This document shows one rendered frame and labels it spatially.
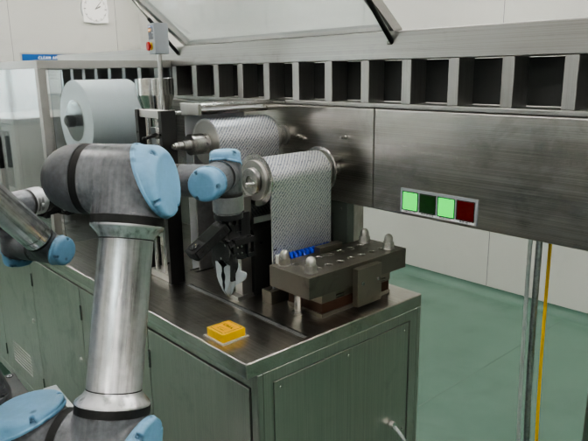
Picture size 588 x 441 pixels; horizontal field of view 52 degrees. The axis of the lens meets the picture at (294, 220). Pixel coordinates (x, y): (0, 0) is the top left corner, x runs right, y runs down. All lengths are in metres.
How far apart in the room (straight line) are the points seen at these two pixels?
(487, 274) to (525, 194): 2.94
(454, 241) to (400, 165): 2.84
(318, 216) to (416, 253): 3.02
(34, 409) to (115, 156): 0.41
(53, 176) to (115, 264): 0.17
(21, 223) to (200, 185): 0.46
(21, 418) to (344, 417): 0.97
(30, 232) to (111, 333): 0.65
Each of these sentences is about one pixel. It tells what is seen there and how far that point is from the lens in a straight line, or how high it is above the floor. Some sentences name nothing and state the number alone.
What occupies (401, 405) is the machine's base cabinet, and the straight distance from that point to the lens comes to 1.96.
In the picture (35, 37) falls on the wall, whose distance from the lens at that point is 7.29.
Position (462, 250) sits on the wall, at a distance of 4.56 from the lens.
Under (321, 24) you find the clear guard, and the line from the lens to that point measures 1.98.
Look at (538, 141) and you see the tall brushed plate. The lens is 1.55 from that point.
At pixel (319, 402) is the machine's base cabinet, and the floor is 0.71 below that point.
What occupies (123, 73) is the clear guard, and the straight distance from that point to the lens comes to 2.59.
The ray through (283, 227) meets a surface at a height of 1.12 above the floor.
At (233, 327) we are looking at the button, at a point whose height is 0.92.
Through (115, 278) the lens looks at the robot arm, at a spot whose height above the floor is 1.25.
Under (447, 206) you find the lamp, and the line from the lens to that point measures 1.69.
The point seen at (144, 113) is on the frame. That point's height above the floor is 1.43.
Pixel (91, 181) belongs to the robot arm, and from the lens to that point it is 0.98.
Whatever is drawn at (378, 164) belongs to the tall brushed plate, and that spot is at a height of 1.28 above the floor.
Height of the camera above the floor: 1.55
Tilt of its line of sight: 14 degrees down
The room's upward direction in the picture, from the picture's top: 1 degrees counter-clockwise
